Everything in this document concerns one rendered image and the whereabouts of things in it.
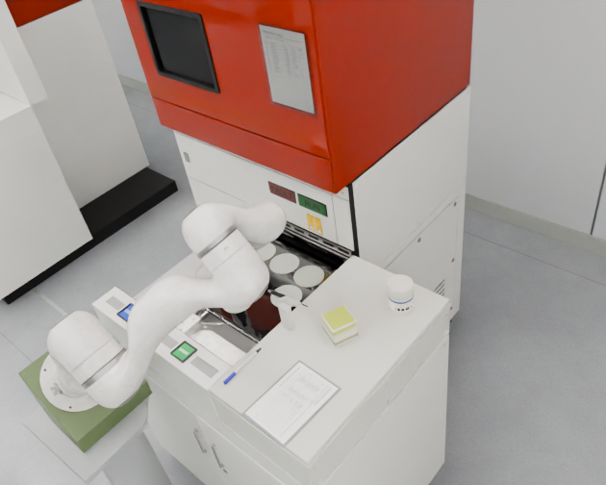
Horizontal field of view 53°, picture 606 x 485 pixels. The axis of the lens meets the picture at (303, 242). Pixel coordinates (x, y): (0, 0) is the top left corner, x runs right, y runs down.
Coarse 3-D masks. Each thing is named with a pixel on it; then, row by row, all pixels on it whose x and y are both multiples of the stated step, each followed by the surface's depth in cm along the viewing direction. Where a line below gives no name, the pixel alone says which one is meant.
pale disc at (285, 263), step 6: (276, 258) 203; (282, 258) 203; (288, 258) 202; (294, 258) 202; (270, 264) 201; (276, 264) 201; (282, 264) 200; (288, 264) 200; (294, 264) 200; (276, 270) 198; (282, 270) 198; (288, 270) 198
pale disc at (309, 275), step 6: (300, 270) 197; (306, 270) 196; (312, 270) 196; (318, 270) 196; (294, 276) 195; (300, 276) 195; (306, 276) 194; (312, 276) 194; (318, 276) 194; (300, 282) 193; (306, 282) 192; (312, 282) 192; (318, 282) 192
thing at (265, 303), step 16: (272, 256) 204; (304, 256) 202; (272, 272) 198; (272, 288) 192; (304, 288) 190; (256, 304) 188; (272, 304) 187; (240, 320) 183; (256, 320) 183; (272, 320) 182; (256, 336) 178
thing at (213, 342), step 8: (184, 320) 189; (200, 328) 186; (208, 328) 186; (192, 336) 184; (200, 336) 184; (208, 336) 183; (216, 336) 183; (200, 344) 181; (208, 344) 181; (216, 344) 180; (224, 344) 180; (216, 352) 178; (224, 352) 177; (232, 352) 177; (240, 352) 177; (224, 360) 175; (232, 360) 175
